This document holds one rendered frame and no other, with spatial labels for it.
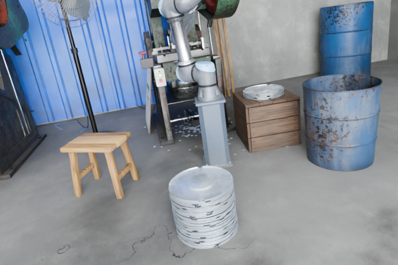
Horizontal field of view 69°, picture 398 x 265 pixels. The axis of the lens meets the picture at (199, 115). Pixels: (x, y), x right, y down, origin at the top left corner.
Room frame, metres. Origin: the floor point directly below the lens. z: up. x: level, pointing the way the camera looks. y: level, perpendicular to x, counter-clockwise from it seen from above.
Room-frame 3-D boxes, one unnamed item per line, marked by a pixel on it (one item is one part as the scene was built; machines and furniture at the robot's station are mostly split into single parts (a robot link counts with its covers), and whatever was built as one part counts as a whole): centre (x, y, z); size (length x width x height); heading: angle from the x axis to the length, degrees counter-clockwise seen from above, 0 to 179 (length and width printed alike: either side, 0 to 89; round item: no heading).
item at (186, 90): (2.57, 0.08, 0.36); 0.34 x 0.34 x 0.10
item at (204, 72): (1.80, -0.08, 0.62); 0.13 x 0.12 x 0.14; 50
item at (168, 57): (2.57, 0.08, 0.68); 0.45 x 0.30 x 0.06; 101
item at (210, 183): (1.15, 0.03, 0.24); 0.29 x 0.29 x 0.01
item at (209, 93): (1.79, -0.08, 0.50); 0.15 x 0.15 x 0.10
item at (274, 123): (2.06, -0.49, 0.18); 0.40 x 0.38 x 0.35; 4
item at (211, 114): (1.79, -0.08, 0.23); 0.19 x 0.19 x 0.45; 0
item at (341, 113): (1.63, -0.84, 0.24); 0.42 x 0.42 x 0.48
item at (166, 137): (2.66, 0.37, 0.45); 0.92 x 0.12 x 0.90; 11
